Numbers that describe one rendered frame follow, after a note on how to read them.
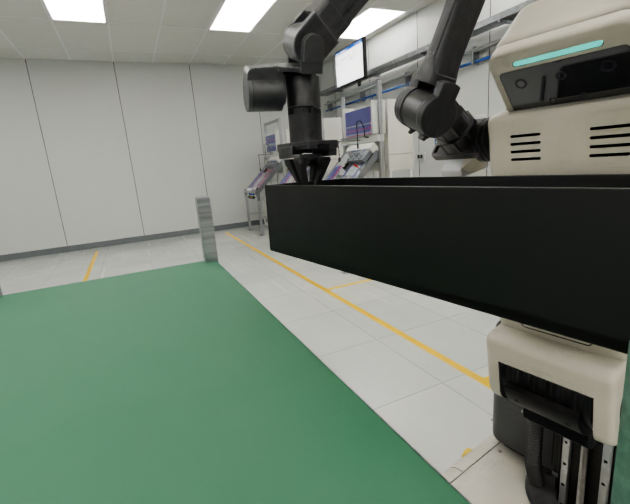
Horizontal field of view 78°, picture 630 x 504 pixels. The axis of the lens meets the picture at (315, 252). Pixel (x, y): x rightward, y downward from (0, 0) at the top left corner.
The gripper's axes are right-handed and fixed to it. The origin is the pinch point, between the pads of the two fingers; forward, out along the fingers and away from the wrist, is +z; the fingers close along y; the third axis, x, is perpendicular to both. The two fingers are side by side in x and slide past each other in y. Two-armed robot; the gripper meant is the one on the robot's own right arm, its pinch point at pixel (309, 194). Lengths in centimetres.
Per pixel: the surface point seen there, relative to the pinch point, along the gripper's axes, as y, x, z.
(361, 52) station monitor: -255, 244, -107
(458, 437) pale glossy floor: -26, 84, 109
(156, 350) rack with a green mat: 11.1, -31.4, 15.3
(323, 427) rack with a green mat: 35.7, -24.2, 15.0
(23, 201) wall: -715, -66, 28
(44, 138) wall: -708, -21, -67
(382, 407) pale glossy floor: -61, 74, 110
